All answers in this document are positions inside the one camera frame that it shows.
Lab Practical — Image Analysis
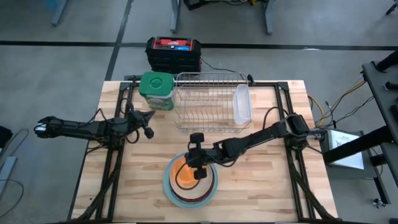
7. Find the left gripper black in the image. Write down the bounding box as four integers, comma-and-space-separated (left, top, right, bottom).
126, 108, 156, 140

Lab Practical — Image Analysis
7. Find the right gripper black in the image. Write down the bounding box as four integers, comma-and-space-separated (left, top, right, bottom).
185, 132, 219, 180

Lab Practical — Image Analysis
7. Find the orange translucent small plate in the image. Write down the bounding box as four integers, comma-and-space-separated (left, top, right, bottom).
172, 155, 203, 190

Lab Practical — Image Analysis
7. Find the peach matte plate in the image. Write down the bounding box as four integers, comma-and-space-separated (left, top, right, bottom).
171, 155, 214, 198

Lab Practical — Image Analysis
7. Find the dark glossy plate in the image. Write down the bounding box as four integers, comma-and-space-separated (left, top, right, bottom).
170, 155, 216, 202

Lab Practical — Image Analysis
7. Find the large pale green plate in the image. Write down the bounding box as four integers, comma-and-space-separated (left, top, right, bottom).
162, 152, 219, 210

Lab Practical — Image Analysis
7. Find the green Cascade detergent tub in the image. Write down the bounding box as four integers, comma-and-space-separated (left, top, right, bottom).
138, 71, 177, 112

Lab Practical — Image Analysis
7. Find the clear plastic utensil holder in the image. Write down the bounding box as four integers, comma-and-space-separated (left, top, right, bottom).
233, 83, 253, 126

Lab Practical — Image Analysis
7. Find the red and black power station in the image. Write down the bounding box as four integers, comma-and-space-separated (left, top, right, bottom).
145, 36, 203, 74

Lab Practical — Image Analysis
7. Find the grey metal table leg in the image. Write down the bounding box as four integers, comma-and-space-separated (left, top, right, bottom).
170, 0, 182, 34
50, 0, 68, 27
264, 0, 277, 35

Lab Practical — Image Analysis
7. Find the black floor object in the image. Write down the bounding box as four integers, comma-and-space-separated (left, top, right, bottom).
0, 125, 14, 149

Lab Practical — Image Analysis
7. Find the white box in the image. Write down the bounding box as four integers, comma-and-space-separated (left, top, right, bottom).
320, 129, 365, 171

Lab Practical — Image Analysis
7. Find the black metal stand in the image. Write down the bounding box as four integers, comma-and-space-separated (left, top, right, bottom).
323, 49, 398, 206

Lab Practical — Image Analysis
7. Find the wire dish rack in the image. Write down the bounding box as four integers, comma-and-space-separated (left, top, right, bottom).
174, 72, 253, 133

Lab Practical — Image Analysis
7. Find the black power station cable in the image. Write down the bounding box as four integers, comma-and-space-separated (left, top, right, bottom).
200, 57, 249, 78

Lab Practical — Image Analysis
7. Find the black aluminium table frame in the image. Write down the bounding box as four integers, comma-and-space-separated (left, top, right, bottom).
67, 74, 338, 224

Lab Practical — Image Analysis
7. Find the black equipment with cables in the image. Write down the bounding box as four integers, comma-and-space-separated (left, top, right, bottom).
182, 0, 268, 11

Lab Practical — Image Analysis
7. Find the yellow cable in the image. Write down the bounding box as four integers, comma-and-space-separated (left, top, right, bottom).
307, 80, 368, 125

